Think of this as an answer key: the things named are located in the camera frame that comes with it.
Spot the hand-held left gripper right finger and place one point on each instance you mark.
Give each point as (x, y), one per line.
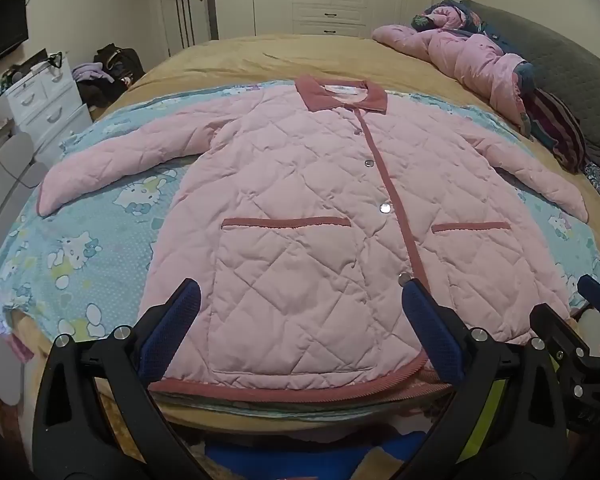
(430, 332)

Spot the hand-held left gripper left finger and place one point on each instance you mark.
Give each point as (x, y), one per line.
(187, 302)

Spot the pink quilted jacket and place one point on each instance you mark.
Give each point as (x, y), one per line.
(300, 200)

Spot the purple clothes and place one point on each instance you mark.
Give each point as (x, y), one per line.
(92, 71)

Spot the blue cartoon printed blanket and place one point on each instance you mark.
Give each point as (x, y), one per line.
(80, 255)

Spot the dark striped cloth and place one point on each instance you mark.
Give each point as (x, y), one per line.
(555, 125)

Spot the grey quilted headboard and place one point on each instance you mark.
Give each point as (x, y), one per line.
(570, 65)

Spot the white drawer cabinet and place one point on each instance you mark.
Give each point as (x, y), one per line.
(45, 105)

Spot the black bag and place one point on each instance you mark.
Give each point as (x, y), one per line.
(117, 60)

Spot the bed with tan cover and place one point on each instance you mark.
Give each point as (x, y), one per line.
(280, 60)

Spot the pink puffy coat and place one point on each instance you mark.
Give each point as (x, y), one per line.
(470, 57)

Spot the white door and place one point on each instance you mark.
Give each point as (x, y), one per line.
(200, 25)

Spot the dark floral cloth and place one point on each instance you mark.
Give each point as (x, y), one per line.
(485, 22)

